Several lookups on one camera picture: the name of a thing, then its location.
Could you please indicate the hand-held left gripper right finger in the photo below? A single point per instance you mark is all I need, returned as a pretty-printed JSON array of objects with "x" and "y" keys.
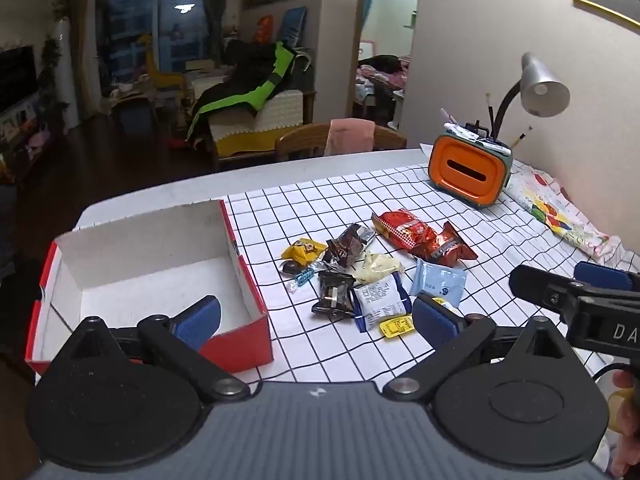
[{"x": 435, "y": 322}]

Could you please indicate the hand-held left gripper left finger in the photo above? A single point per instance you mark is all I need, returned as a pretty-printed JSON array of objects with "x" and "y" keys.
[{"x": 200, "y": 320}]

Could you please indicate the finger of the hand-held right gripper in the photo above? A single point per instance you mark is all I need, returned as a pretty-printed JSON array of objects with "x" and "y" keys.
[
  {"x": 600, "y": 274},
  {"x": 532, "y": 282}
]

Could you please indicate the light blue snack packet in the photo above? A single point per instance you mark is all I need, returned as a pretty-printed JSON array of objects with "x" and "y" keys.
[{"x": 440, "y": 285}]

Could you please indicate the small yellow packet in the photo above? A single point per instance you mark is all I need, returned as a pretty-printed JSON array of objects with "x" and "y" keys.
[{"x": 396, "y": 326}]

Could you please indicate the white blue-edged snack packet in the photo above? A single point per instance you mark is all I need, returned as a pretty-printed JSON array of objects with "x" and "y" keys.
[{"x": 377, "y": 302}]

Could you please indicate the red cardboard box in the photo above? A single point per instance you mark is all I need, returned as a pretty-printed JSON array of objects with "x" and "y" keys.
[{"x": 150, "y": 280}]

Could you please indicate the red-brown snack packet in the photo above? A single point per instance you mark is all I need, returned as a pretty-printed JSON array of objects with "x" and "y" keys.
[{"x": 450, "y": 250}]

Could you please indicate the cream snack packet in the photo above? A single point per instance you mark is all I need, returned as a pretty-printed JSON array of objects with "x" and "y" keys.
[{"x": 377, "y": 267}]

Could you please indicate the red checkered snack packet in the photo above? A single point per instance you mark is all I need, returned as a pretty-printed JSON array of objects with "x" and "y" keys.
[{"x": 405, "y": 230}]

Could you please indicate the clear-wrapped dark candy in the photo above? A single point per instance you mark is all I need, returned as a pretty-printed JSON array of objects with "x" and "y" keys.
[{"x": 289, "y": 266}]

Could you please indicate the dark shiny snack packet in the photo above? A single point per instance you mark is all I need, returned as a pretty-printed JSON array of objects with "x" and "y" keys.
[{"x": 332, "y": 297}]

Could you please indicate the blue candy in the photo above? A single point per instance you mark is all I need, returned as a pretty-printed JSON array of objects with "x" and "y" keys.
[{"x": 304, "y": 276}]

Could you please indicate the dark brown chocolate packet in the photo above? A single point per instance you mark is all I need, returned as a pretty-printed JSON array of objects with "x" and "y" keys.
[{"x": 345, "y": 250}]

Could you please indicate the yellow snack packet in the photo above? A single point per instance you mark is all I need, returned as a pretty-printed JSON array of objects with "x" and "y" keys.
[{"x": 302, "y": 250}]

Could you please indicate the person's right hand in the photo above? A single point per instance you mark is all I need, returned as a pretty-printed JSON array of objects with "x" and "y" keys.
[{"x": 625, "y": 412}]

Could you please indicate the floral cloth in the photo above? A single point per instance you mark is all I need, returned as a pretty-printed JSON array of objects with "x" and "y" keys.
[{"x": 555, "y": 205}]

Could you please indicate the orange desk organizer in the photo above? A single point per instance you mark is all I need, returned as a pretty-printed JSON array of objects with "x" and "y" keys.
[{"x": 467, "y": 170}]

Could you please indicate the paintbrush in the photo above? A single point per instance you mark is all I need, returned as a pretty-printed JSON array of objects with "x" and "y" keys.
[{"x": 521, "y": 138}]

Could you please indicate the grey desk lamp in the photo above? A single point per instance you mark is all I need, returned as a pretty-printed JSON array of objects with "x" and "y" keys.
[{"x": 542, "y": 85}]

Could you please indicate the wooden chair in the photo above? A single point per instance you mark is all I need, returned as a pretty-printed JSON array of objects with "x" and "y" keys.
[{"x": 300, "y": 142}]

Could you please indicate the pink cloth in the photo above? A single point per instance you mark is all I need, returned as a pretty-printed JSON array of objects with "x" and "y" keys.
[{"x": 350, "y": 135}]

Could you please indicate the sofa with cream cover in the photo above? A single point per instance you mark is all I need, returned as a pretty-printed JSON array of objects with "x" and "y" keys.
[{"x": 280, "y": 110}]

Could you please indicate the black green jacket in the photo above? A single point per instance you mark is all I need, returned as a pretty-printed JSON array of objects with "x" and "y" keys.
[{"x": 240, "y": 90}]

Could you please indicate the yellow giraffe toy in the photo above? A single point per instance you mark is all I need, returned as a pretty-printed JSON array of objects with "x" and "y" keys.
[{"x": 165, "y": 79}]

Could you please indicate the bed with bedding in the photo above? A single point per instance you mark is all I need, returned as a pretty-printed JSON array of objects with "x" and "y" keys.
[{"x": 382, "y": 77}]

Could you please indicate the television bench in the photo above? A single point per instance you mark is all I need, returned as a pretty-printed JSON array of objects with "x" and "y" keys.
[{"x": 25, "y": 135}]

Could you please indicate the white tower air conditioner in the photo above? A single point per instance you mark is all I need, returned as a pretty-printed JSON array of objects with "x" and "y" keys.
[{"x": 67, "y": 70}]

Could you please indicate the tall houseplant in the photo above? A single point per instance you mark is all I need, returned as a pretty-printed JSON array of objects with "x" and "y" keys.
[{"x": 50, "y": 67}]

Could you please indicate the red pillow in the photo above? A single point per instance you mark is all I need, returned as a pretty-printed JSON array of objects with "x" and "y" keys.
[{"x": 263, "y": 30}]

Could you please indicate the flat screen television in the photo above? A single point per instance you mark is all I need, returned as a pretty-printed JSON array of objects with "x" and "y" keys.
[{"x": 17, "y": 80}]

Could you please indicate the blue pillow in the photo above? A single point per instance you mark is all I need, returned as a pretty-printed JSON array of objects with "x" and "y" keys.
[{"x": 295, "y": 22}]

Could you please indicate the grey curtain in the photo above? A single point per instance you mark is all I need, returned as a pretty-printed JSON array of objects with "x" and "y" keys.
[{"x": 220, "y": 5}]

